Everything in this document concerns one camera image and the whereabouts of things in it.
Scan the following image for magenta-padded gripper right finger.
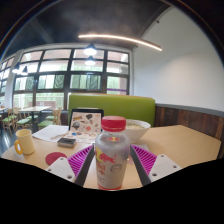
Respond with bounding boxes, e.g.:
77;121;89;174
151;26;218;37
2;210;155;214
129;143;185;186

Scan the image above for small dark box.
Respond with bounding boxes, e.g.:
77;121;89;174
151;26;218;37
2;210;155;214
56;137;77;149

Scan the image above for green upholstered bench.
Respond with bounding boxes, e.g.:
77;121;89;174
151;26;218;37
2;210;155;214
67;93;156;128

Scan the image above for flat round red coaster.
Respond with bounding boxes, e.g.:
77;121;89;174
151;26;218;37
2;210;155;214
44;151;69;167

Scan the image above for red-capped drink bottle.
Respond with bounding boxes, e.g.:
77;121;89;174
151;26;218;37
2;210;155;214
94;115;131;191

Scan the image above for wooden dining table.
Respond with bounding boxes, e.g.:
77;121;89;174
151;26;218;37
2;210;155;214
19;105;53;133

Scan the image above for white printed paper sheets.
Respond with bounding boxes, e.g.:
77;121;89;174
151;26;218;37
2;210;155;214
32;124;71;144

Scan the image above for cream mug with yellow handle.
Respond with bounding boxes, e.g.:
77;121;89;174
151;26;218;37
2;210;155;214
13;128;36;156

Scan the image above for curved linear ceiling light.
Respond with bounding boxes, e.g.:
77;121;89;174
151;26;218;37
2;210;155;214
78;33;163;52

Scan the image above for white bowl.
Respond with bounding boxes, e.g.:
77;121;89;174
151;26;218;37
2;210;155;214
123;118;152;144

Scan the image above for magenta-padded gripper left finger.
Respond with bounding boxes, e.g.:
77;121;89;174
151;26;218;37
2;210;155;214
45;144;96;187

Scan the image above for group of wooden green-seated chairs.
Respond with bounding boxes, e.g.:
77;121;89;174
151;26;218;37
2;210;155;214
1;107;63;133

